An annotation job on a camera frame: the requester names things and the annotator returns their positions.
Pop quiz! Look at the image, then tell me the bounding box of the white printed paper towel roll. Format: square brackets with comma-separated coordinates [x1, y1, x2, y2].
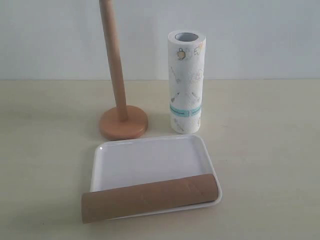
[168, 30, 206, 134]

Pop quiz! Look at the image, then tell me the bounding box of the brown cardboard tube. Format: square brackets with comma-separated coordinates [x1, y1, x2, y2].
[81, 174, 219, 224]

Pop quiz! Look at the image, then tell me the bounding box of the wooden paper towel holder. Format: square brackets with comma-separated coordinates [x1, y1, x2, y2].
[99, 0, 148, 141]

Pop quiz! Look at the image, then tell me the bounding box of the white plastic tray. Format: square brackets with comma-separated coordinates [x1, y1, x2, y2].
[89, 133, 223, 221]

